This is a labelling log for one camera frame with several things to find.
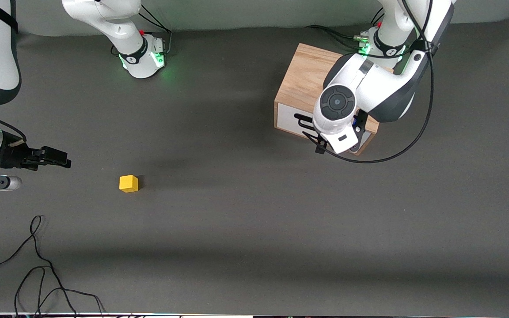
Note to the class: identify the white-fronted wooden drawer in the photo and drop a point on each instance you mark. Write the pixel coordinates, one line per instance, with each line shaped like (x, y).
(290, 120)

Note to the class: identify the yellow cube block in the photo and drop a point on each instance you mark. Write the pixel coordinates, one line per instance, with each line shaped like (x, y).
(128, 183)

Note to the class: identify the dark grey table mat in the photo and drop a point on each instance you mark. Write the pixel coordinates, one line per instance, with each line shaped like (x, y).
(237, 221)

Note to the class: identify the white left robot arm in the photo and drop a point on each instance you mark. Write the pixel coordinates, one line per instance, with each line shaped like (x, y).
(369, 88)

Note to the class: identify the light wooden drawer cabinet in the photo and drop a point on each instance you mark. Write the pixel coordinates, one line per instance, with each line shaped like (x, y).
(298, 79)

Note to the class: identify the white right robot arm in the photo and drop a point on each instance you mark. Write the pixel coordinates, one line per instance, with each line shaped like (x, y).
(131, 44)

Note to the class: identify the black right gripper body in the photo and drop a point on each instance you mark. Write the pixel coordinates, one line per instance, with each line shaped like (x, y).
(13, 157)

